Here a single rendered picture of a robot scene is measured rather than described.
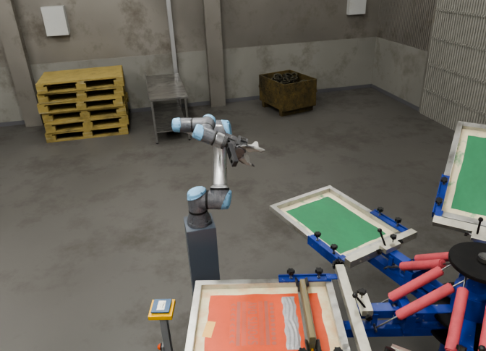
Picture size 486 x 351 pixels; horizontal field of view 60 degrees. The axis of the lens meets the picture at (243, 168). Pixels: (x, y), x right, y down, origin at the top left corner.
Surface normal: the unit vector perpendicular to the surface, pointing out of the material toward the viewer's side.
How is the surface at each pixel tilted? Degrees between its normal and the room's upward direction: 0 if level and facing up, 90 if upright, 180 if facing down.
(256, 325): 0
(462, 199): 32
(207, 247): 90
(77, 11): 90
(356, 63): 90
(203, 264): 90
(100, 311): 0
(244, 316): 0
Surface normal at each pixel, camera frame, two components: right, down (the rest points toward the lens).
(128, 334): -0.04, -0.90
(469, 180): -0.30, -0.55
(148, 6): 0.23, 0.42
